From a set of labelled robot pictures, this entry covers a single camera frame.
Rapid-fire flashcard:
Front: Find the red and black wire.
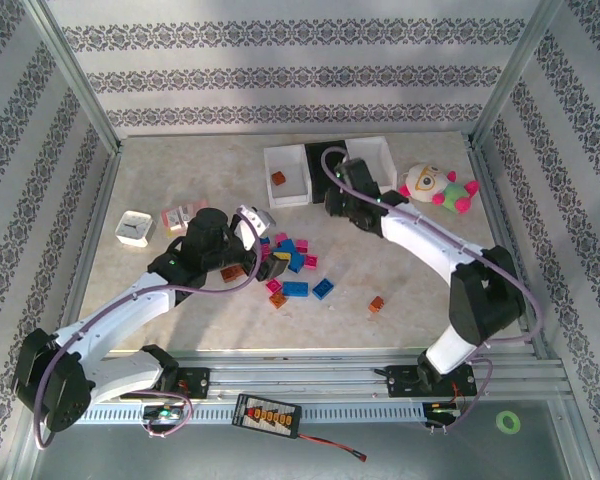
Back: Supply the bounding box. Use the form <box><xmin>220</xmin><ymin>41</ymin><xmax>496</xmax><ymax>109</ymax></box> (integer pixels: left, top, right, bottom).
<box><xmin>297</xmin><ymin>432</ymin><xmax>369</xmax><ymax>461</ymax></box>

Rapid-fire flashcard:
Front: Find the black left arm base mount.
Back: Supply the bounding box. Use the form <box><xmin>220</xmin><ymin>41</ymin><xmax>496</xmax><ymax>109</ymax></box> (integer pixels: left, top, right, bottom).
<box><xmin>177</xmin><ymin>367</ymin><xmax>211</xmax><ymax>400</ymax></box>

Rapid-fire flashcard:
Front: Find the pink card packet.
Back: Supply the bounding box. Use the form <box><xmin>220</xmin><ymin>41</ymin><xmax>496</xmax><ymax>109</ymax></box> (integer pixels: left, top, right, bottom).
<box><xmin>159</xmin><ymin>199</ymin><xmax>210</xmax><ymax>239</ymax></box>

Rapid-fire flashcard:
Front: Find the white open container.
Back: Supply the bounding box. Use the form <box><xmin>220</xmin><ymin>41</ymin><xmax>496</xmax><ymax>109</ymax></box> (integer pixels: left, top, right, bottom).
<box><xmin>344</xmin><ymin>135</ymin><xmax>399</xmax><ymax>196</ymax></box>
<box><xmin>262</xmin><ymin>143</ymin><xmax>315</xmax><ymax>210</ymax></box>

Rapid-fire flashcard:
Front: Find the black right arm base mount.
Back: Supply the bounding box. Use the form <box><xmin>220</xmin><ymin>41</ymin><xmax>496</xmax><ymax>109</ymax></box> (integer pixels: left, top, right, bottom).
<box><xmin>374</xmin><ymin>364</ymin><xmax>479</xmax><ymax>399</ymax></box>

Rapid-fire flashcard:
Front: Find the black power distribution board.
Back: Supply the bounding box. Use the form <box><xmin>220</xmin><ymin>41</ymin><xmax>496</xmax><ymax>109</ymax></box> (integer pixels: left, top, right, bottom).
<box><xmin>231</xmin><ymin>393</ymin><xmax>304</xmax><ymax>440</ymax></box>

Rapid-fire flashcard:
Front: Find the slotted metal cable duct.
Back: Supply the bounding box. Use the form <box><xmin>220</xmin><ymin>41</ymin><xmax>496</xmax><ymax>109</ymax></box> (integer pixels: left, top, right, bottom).
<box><xmin>74</xmin><ymin>402</ymin><xmax>431</xmax><ymax>426</ymax></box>

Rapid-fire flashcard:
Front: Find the black open container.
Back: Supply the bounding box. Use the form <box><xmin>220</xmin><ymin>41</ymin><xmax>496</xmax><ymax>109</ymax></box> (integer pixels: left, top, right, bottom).
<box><xmin>303</xmin><ymin>141</ymin><xmax>354</xmax><ymax>205</ymax></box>

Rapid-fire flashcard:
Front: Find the aluminium side rail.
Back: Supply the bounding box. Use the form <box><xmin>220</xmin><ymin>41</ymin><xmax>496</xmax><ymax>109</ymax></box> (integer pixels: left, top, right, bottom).
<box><xmin>54</xmin><ymin>144</ymin><xmax>124</xmax><ymax>351</ymax></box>
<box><xmin>462</xmin><ymin>134</ymin><xmax>551</xmax><ymax>359</ymax></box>

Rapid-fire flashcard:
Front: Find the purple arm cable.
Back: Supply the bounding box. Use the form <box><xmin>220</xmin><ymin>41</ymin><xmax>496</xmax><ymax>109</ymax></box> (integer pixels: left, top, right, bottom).
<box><xmin>321</xmin><ymin>145</ymin><xmax>546</xmax><ymax>437</ymax></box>
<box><xmin>32</xmin><ymin>204</ymin><xmax>262</xmax><ymax>451</ymax></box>

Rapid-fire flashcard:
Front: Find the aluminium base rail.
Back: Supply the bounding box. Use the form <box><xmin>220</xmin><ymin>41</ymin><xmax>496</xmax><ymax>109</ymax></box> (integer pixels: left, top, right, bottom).
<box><xmin>104</xmin><ymin>349</ymin><xmax>574</xmax><ymax>401</ymax></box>

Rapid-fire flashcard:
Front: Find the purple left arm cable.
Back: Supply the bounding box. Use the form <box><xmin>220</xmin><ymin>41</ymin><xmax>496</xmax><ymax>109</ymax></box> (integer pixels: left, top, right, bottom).
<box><xmin>32</xmin><ymin>204</ymin><xmax>262</xmax><ymax>451</ymax></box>

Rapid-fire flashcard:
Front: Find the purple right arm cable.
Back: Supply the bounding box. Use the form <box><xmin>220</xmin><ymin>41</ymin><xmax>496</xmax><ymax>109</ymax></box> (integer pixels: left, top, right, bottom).
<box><xmin>321</xmin><ymin>145</ymin><xmax>546</xmax><ymax>437</ymax></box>

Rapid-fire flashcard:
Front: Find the aluminium corner post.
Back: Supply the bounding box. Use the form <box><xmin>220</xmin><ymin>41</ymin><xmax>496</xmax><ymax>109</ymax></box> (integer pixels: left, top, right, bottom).
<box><xmin>472</xmin><ymin>0</ymin><xmax>564</xmax><ymax>146</ymax></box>
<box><xmin>22</xmin><ymin>0</ymin><xmax>124</xmax><ymax>151</ymax></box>

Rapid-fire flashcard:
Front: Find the plush toy with glasses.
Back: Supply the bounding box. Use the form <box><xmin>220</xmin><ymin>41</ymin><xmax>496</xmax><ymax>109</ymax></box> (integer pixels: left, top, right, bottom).
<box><xmin>397</xmin><ymin>162</ymin><xmax>481</xmax><ymax>215</ymax></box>

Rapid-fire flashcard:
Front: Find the green tape roll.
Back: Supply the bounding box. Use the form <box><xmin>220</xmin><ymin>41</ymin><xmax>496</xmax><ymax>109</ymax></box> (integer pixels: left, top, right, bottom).
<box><xmin>496</xmin><ymin>409</ymin><xmax>522</xmax><ymax>434</ymax></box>

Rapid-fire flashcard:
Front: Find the white square clock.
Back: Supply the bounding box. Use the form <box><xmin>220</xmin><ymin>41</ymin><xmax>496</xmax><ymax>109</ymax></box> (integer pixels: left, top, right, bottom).
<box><xmin>114</xmin><ymin>209</ymin><xmax>156</xmax><ymax>247</ymax></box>

